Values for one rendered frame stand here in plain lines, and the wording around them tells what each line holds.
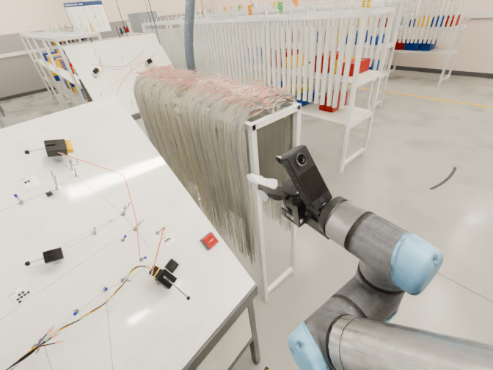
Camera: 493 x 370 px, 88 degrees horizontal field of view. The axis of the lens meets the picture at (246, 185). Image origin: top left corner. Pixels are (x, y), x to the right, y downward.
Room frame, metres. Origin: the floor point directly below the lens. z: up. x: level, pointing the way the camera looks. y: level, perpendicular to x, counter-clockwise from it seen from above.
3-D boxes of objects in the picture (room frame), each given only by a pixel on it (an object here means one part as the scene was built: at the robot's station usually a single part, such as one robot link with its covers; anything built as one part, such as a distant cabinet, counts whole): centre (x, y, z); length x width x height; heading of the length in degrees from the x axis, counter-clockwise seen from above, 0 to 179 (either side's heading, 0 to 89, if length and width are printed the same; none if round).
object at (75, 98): (6.31, 3.73, 0.90); 5.24 x 0.59 x 1.79; 38
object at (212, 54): (4.64, 0.35, 1.23); 4.90 x 0.07 x 0.78; 38
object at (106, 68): (3.63, 1.32, 0.83); 1.18 x 0.72 x 1.65; 128
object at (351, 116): (4.83, 0.10, 0.90); 5.04 x 0.59 x 1.79; 38
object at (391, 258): (0.24, -0.21, 1.56); 0.11 x 0.08 x 0.09; 32
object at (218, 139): (1.71, 0.23, 0.78); 1.39 x 0.45 x 1.56; 38
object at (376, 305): (0.23, -0.19, 1.46); 0.11 x 0.08 x 0.11; 122
